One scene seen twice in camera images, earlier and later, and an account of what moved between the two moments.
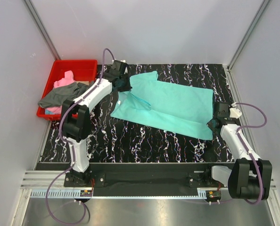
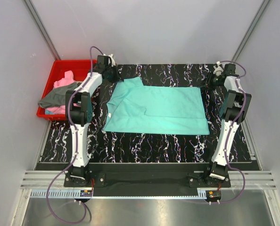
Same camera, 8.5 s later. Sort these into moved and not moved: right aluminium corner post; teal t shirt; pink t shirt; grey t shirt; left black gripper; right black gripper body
Moved: teal t shirt; right black gripper body; left black gripper
Not moved: right aluminium corner post; grey t shirt; pink t shirt
